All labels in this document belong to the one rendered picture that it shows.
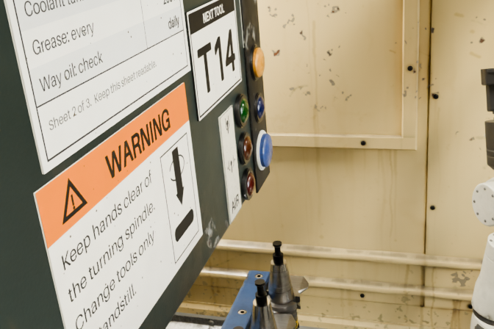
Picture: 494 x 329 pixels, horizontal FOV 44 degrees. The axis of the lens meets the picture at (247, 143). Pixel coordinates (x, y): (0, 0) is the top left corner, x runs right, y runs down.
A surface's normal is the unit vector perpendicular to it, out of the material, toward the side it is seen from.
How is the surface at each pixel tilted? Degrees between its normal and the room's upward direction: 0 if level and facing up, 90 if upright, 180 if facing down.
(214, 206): 90
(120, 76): 90
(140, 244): 90
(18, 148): 90
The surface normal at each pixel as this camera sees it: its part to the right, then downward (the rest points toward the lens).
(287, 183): -0.27, 0.36
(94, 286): 0.96, 0.03
